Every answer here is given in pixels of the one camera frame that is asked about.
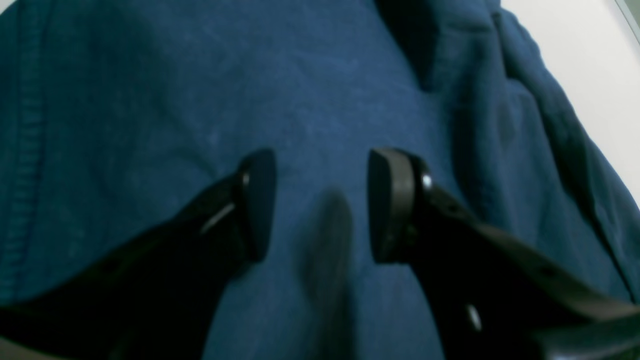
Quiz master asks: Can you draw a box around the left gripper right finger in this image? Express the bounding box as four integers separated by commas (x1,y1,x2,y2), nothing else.
367,148,640,360

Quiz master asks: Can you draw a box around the dark blue t-shirt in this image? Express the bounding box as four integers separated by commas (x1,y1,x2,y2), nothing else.
1,0,639,360

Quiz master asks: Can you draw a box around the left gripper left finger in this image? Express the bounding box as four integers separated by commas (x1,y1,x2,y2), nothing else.
1,149,277,360

